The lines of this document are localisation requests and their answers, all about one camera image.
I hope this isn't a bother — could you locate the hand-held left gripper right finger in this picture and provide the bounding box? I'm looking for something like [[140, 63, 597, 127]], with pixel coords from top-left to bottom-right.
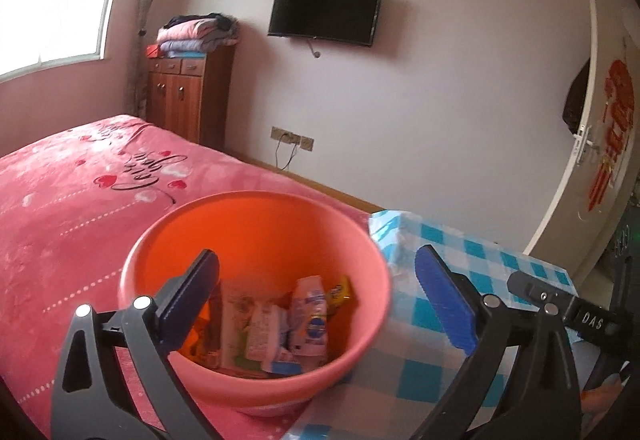
[[414, 244, 583, 440]]

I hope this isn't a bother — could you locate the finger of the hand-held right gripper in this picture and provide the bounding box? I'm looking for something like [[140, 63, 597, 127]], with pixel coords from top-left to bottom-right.
[[506, 270, 576, 318]]

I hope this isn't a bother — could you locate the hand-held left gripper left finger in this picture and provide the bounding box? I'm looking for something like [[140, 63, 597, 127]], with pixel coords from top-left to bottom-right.
[[50, 249, 221, 440]]

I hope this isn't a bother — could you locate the white green packet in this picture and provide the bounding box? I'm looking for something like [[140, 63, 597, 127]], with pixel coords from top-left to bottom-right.
[[220, 280, 261, 371]]

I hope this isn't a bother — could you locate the white paper packet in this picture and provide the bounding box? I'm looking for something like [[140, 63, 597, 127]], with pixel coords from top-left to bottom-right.
[[245, 305, 288, 363]]

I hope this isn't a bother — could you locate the orange plastic bucket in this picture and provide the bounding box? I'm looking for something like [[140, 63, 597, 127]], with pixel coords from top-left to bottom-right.
[[117, 191, 393, 417]]

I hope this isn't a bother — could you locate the black yellow coffee packet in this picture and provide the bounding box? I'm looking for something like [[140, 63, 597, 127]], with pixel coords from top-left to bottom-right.
[[325, 275, 353, 316]]

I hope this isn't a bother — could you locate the white plastic pouch blue print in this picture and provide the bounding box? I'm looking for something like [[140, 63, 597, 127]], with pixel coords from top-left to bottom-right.
[[287, 276, 328, 361]]

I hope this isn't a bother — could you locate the blue white checked tablecloth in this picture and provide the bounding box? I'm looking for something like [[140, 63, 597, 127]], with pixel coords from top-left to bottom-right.
[[280, 209, 601, 440]]

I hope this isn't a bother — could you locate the white door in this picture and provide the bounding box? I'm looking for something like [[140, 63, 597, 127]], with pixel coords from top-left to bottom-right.
[[522, 0, 640, 276]]

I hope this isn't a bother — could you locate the pink printed blanket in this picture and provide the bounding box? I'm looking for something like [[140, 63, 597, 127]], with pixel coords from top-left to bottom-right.
[[0, 114, 373, 440]]

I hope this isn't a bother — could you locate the dark hanging bag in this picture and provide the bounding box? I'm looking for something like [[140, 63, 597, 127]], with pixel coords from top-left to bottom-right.
[[562, 59, 592, 128]]

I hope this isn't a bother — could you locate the red knot door decoration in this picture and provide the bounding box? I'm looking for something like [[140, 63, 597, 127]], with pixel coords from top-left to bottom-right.
[[587, 37, 638, 213]]

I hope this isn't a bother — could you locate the brown wooden cabinet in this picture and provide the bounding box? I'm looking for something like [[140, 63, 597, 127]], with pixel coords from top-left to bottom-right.
[[145, 42, 236, 152]]

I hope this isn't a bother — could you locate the stack of folded quilts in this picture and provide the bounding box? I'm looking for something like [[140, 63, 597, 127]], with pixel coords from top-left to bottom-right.
[[156, 12, 240, 56]]

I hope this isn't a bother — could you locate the silver door handle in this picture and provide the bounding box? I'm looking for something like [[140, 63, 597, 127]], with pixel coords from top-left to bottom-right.
[[572, 124, 601, 166]]

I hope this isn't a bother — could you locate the dark power cable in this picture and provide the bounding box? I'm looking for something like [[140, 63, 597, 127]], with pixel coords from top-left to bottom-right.
[[274, 134, 300, 171]]

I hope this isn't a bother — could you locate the wall socket strip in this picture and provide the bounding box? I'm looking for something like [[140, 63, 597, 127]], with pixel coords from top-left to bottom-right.
[[270, 126, 315, 152]]

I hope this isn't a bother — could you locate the black wall television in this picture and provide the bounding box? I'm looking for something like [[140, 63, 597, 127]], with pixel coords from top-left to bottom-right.
[[267, 0, 384, 47]]

